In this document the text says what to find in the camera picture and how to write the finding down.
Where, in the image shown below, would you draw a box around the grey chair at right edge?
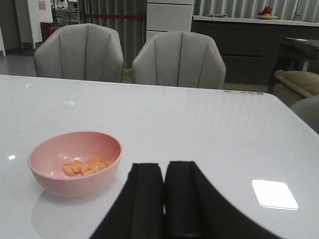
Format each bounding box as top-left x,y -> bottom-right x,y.
290,95 -> 319,133

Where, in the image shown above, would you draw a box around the left grey upholstered chair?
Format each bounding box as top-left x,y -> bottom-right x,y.
34,23 -> 124,83

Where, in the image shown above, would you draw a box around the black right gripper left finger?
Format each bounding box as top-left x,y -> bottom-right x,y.
91,163 -> 163,239

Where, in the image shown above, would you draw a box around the right grey upholstered chair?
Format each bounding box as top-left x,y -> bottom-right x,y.
132,31 -> 226,89

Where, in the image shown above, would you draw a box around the fruit plate on counter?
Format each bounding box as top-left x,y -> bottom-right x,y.
257,6 -> 278,20

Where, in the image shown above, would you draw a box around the black side table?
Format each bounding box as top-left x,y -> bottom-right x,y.
268,37 -> 319,93

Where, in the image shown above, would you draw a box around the red barrier belt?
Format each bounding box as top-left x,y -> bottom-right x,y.
85,14 -> 143,19

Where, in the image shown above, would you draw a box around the dark sideboard counter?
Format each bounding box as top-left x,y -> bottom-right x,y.
192,15 -> 319,86

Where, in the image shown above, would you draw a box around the tan cushion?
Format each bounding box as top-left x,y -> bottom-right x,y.
274,70 -> 319,98

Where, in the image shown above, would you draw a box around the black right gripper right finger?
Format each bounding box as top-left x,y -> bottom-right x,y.
164,161 -> 277,239

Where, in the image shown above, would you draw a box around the white drawer cabinet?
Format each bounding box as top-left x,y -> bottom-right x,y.
146,0 -> 194,41

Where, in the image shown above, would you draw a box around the grey upholstered chair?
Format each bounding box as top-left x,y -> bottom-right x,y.
34,23 -> 124,83
132,31 -> 226,89

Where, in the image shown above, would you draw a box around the red box bin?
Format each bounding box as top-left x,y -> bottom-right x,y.
40,21 -> 55,42

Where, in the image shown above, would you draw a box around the pink plastic bowl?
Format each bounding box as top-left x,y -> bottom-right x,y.
28,131 -> 122,197

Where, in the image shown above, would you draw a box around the orange ham slices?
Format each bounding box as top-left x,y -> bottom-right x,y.
62,156 -> 112,176

